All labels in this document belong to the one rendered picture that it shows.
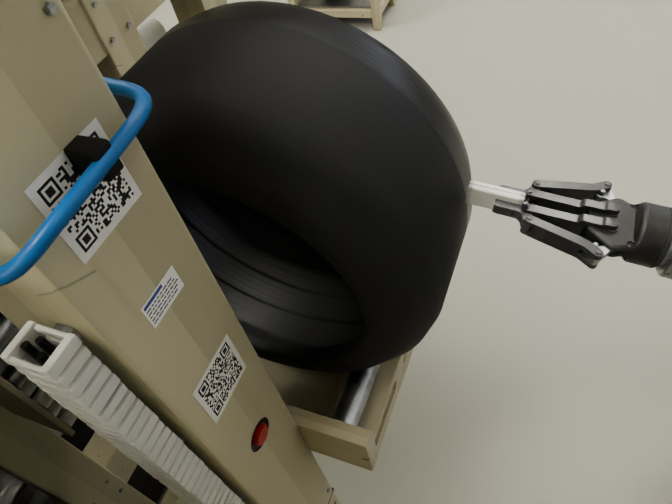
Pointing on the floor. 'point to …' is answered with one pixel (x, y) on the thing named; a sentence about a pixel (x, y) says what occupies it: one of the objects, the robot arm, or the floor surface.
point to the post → (132, 271)
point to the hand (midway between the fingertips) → (494, 197)
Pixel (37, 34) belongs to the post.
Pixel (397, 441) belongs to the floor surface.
